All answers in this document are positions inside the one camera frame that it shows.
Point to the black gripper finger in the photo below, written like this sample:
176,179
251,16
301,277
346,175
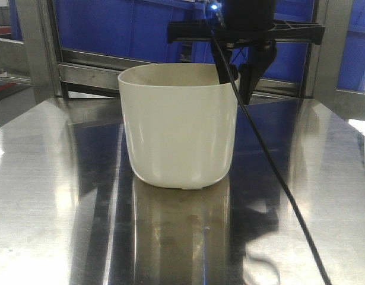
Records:
221,67
260,57

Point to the white plastic bin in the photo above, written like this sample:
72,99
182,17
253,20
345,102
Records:
179,124

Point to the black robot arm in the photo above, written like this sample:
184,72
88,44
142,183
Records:
243,36

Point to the large blue crate on shelf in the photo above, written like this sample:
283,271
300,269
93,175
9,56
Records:
138,29

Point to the stainless steel shelf frame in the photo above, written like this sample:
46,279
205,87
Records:
34,56

